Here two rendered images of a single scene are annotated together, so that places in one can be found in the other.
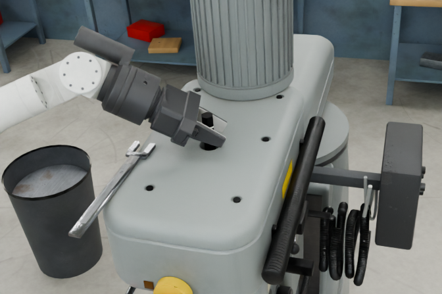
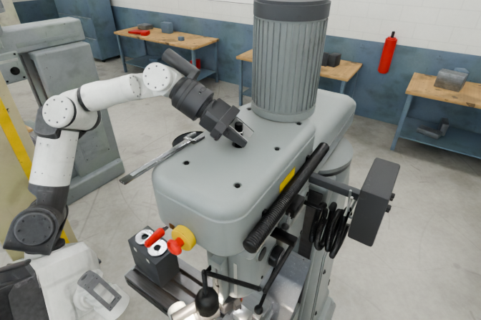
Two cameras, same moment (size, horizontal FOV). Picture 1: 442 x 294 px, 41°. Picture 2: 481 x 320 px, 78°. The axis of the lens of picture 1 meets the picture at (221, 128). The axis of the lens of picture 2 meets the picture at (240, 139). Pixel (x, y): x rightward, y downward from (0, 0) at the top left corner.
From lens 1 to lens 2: 0.33 m
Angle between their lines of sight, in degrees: 12
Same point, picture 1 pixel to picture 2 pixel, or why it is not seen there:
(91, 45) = (171, 61)
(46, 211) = not seen: hidden behind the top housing
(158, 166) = (199, 150)
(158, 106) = (205, 110)
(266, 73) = (291, 106)
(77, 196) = not seen: hidden behind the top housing
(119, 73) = (183, 83)
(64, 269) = not seen: hidden behind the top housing
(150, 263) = (172, 213)
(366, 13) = (391, 97)
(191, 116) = (225, 122)
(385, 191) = (361, 204)
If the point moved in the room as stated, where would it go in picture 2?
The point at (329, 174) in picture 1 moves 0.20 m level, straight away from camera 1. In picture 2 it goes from (327, 182) to (338, 152)
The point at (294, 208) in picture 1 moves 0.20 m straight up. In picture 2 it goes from (284, 200) to (292, 129)
